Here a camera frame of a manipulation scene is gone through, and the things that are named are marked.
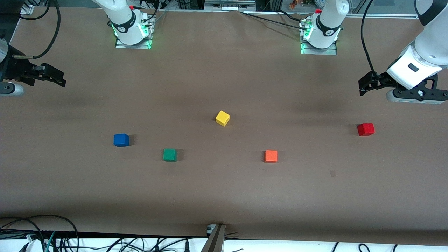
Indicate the orange wooden block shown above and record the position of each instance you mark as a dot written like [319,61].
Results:
[271,156]

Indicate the black right camera bracket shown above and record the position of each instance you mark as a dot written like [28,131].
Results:
[5,86]

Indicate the green wooden block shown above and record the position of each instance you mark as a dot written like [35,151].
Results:
[169,155]

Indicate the black left camera bracket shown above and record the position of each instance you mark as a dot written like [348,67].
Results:
[420,92]

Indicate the white corner bracket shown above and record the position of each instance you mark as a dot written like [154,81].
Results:
[27,8]

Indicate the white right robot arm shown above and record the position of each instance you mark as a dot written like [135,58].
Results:
[122,17]

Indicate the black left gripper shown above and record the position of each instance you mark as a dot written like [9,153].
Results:
[380,80]

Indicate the grey power strip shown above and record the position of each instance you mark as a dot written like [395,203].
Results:
[229,5]

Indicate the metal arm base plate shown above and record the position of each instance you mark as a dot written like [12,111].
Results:
[330,51]
[120,46]

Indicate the yellow wooden block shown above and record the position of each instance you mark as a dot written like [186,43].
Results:
[222,118]

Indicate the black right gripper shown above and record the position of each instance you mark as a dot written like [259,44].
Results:
[14,71]

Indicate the red wooden block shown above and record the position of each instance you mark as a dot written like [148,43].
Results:
[366,130]

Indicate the grey metal clamp post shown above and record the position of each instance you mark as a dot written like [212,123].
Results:
[215,241]

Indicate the white side table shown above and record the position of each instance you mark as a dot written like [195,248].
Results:
[297,247]

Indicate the small orange toy figure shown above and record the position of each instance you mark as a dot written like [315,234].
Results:
[293,4]

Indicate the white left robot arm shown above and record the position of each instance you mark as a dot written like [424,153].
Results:
[327,24]

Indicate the black camera bracket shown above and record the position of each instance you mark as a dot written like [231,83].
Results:
[5,86]
[420,92]

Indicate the blue wooden block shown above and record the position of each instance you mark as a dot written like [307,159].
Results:
[121,140]

